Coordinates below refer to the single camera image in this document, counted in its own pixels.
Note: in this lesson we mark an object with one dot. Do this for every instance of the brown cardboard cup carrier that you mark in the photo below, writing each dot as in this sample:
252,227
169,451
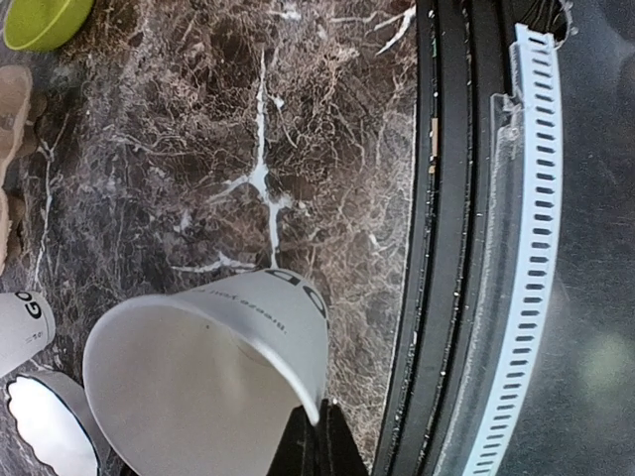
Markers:
19,109

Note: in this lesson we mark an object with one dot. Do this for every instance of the white paper cup with straws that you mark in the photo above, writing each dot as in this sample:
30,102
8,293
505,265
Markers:
27,327

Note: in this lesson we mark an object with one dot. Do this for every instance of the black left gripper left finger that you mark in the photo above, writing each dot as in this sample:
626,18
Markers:
297,453

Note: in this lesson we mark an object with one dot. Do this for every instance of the white slotted cable duct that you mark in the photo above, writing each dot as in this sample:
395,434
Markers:
536,132

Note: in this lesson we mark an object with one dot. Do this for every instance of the white scalloped bowl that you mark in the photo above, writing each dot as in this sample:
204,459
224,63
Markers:
52,415

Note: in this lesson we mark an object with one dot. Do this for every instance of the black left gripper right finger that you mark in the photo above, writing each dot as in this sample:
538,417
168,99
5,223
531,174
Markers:
337,452

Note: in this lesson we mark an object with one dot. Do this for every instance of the white paper coffee cup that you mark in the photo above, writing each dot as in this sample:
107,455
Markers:
203,382

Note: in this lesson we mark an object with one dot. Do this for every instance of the lime green bowl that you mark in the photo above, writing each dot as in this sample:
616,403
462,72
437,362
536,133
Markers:
43,25

